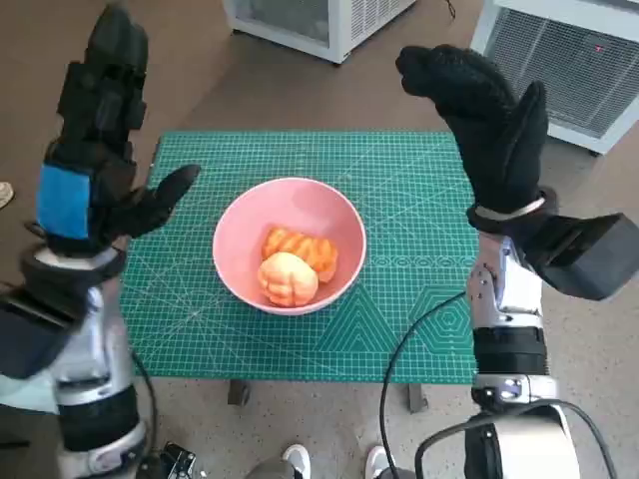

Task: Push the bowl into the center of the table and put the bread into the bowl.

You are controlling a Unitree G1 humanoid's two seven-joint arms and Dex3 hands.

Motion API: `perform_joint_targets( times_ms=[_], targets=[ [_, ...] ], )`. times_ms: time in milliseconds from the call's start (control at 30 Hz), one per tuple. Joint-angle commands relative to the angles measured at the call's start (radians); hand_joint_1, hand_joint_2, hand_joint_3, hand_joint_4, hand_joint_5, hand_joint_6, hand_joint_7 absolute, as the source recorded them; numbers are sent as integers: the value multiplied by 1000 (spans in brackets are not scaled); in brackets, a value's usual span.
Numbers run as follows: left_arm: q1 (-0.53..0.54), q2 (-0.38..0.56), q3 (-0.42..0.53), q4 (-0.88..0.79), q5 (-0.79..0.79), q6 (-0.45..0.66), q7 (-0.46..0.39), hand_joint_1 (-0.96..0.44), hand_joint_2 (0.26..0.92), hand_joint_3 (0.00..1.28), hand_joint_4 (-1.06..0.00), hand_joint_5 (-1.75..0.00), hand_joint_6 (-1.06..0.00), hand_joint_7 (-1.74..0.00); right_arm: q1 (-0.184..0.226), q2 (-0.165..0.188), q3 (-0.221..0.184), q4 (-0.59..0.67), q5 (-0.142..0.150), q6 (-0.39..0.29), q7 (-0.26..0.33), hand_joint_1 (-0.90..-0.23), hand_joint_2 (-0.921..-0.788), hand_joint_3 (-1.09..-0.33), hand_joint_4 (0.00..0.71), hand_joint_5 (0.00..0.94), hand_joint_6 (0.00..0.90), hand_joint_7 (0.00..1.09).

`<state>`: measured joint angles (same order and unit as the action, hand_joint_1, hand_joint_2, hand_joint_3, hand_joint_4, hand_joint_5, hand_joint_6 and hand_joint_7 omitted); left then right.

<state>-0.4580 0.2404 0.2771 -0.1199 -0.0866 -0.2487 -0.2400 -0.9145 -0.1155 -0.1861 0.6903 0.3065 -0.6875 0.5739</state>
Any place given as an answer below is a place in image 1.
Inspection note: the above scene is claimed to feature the bare black left hand, blue tape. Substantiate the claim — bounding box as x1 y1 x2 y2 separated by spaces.
35 3 202 258

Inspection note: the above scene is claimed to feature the black knitted gloved right hand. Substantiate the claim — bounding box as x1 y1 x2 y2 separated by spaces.
394 43 549 215

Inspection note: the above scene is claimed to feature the pink bowl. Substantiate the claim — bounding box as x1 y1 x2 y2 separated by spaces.
212 178 368 316

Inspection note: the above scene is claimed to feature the long striped toy bread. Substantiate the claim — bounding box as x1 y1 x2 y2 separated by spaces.
262 227 339 284

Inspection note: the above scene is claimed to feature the round toy bread bun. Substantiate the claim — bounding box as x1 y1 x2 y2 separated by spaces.
258 251 320 308

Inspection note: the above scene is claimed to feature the large white mesh cabinet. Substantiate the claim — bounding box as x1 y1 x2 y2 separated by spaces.
469 0 639 157

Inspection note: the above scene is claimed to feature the white louvred cabinet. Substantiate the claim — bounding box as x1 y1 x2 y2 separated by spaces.
222 0 418 65

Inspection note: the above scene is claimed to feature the green cutting mat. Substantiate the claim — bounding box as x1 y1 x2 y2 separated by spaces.
119 131 483 385

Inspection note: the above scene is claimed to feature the dark table leg foot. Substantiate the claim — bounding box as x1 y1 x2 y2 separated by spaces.
406 383 428 414
228 379 251 406

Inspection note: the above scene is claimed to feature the black device with connectors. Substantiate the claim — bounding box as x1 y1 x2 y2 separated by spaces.
149 441 196 479

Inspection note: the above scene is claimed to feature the white shoe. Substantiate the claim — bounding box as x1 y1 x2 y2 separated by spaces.
366 445 398 479
282 443 312 479

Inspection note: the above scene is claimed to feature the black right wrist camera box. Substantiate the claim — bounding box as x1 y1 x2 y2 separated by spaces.
518 213 639 301

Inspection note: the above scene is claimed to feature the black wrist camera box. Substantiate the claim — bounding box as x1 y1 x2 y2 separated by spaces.
518 213 639 301
0 283 89 380

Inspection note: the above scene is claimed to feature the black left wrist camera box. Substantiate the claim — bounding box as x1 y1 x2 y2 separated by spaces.
0 283 89 380

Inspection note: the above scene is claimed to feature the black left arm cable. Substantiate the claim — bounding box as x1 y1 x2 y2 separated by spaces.
130 348 160 453

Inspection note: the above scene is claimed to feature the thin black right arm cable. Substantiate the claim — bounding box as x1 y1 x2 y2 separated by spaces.
379 291 468 479

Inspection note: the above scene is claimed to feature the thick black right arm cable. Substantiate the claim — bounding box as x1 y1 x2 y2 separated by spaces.
414 398 615 479

